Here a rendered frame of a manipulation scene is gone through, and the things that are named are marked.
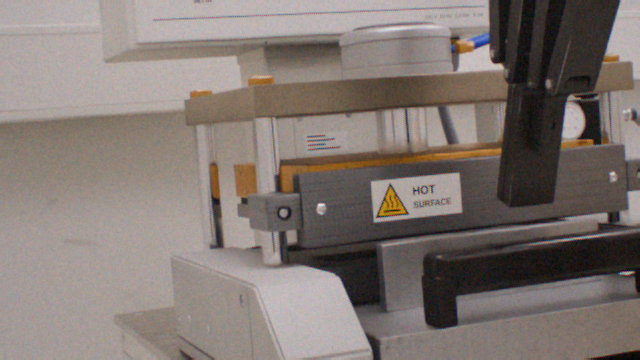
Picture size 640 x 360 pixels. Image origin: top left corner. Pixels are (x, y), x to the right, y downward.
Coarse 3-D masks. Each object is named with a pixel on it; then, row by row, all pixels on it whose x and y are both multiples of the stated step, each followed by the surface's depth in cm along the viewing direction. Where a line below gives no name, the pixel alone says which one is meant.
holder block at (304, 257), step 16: (512, 224) 86; (384, 240) 86; (400, 240) 81; (288, 256) 77; (304, 256) 76; (320, 256) 75; (336, 256) 76; (352, 256) 76; (368, 256) 77; (336, 272) 69; (352, 272) 70; (368, 272) 70; (352, 288) 70; (368, 288) 70
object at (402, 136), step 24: (384, 120) 78; (408, 120) 78; (384, 144) 79; (408, 144) 78; (456, 144) 90; (480, 144) 84; (576, 144) 75; (240, 168) 82; (288, 168) 72; (312, 168) 68; (336, 168) 69; (240, 192) 83; (240, 216) 84
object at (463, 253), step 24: (528, 240) 62; (552, 240) 62; (576, 240) 62; (600, 240) 63; (624, 240) 63; (432, 264) 60; (456, 264) 60; (480, 264) 60; (504, 264) 61; (528, 264) 61; (552, 264) 62; (576, 264) 62; (600, 264) 63; (624, 264) 63; (432, 288) 60; (456, 288) 60; (480, 288) 60; (504, 288) 61; (432, 312) 60; (456, 312) 60
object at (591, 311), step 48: (432, 240) 67; (480, 240) 68; (384, 288) 66; (528, 288) 69; (576, 288) 69; (624, 288) 67; (384, 336) 58; (432, 336) 59; (480, 336) 60; (528, 336) 61; (576, 336) 62; (624, 336) 63
